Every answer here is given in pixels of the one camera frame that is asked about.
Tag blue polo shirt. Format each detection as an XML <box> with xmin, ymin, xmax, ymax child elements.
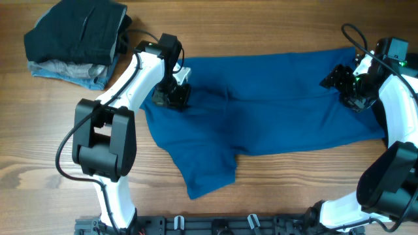
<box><xmin>141</xmin><ymin>47</ymin><xmax>385</xmax><ymax>199</ymax></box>

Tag folded light blue jeans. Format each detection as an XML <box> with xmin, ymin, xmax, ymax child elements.
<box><xmin>30</xmin><ymin>55</ymin><xmax>119</xmax><ymax>90</ymax></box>

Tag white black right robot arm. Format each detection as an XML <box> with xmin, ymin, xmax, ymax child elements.
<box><xmin>301</xmin><ymin>63</ymin><xmax>417</xmax><ymax>234</ymax></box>

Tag folded grey garment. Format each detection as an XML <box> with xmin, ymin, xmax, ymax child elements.
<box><xmin>27</xmin><ymin>59</ymin><xmax>108</xmax><ymax>79</ymax></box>

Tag folded black garment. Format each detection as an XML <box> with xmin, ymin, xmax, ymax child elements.
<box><xmin>24</xmin><ymin>0</ymin><xmax>127</xmax><ymax>65</ymax></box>

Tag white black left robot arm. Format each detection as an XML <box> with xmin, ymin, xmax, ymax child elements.
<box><xmin>72</xmin><ymin>35</ymin><xmax>191</xmax><ymax>234</ymax></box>

